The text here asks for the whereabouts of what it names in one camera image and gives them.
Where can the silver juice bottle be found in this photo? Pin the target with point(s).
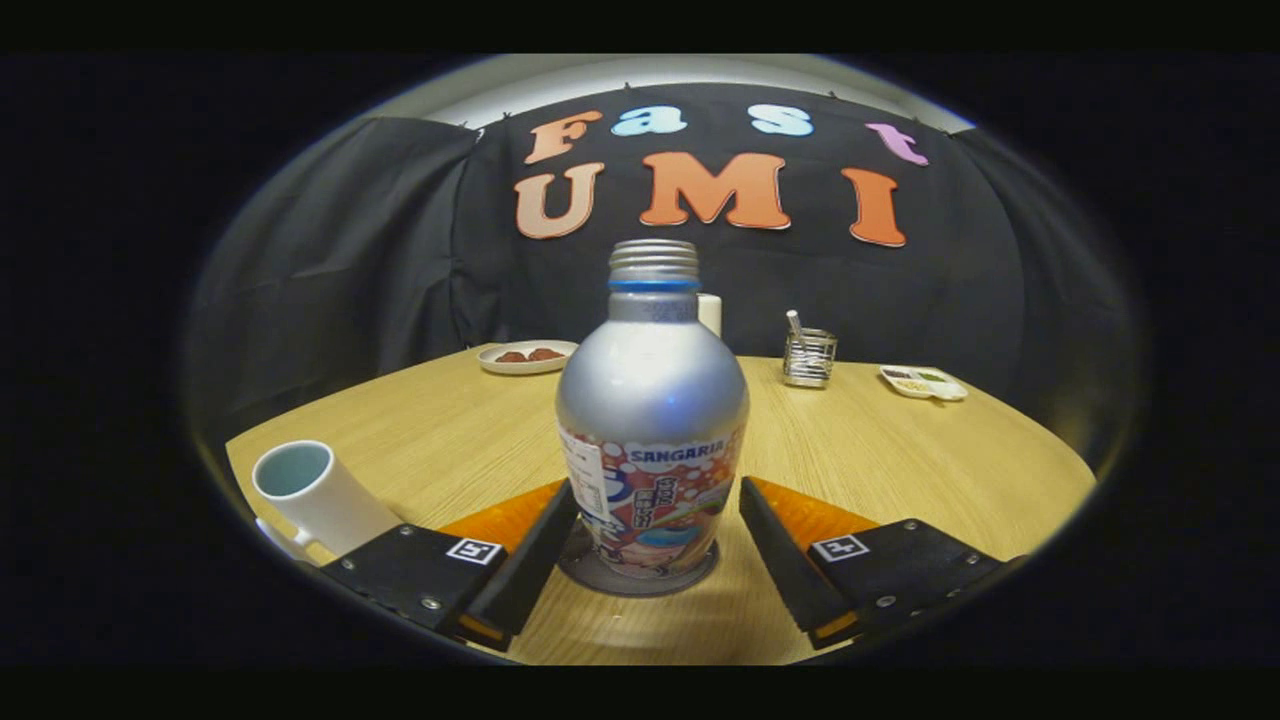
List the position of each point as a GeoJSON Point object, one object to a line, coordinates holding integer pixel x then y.
{"type": "Point", "coordinates": [650, 400]}

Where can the white toaster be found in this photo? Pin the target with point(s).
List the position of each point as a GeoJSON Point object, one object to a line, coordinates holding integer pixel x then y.
{"type": "Point", "coordinates": [710, 315]}

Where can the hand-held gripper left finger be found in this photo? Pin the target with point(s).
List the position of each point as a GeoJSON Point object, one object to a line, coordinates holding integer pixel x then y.
{"type": "Point", "coordinates": [525, 580]}

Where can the red-brown food piece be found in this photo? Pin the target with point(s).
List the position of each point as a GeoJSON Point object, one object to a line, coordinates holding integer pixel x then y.
{"type": "Point", "coordinates": [511, 357]}
{"type": "Point", "coordinates": [546, 354]}

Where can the white divided tray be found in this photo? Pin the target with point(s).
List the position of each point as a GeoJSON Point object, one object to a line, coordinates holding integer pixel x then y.
{"type": "Point", "coordinates": [925, 383]}

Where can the wooden table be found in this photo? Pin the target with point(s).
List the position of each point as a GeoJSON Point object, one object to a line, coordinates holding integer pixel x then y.
{"type": "Point", "coordinates": [900, 470]}

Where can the small white plate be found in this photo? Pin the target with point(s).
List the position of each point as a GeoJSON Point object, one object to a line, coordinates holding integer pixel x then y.
{"type": "Point", "coordinates": [500, 367]}

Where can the white utensil in holder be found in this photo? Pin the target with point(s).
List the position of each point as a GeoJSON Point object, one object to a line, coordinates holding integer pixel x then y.
{"type": "Point", "coordinates": [795, 322]}

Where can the round dark brown coaster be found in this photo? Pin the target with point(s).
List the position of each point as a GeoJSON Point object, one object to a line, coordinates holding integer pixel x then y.
{"type": "Point", "coordinates": [590, 579]}

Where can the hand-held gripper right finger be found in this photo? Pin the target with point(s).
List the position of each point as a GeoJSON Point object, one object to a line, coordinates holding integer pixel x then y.
{"type": "Point", "coordinates": [785, 565]}

